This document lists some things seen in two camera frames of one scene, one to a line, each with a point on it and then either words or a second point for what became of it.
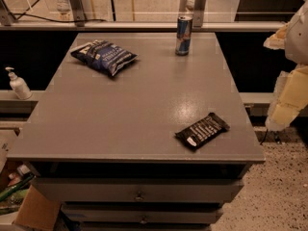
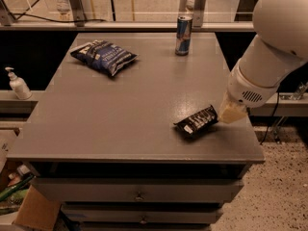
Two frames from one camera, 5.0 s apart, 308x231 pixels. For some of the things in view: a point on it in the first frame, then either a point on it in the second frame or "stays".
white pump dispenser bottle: x=18 y=85 stays
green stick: x=6 y=193 stays
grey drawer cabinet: x=106 y=148 stays
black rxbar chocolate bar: x=203 y=132 -> x=197 y=121
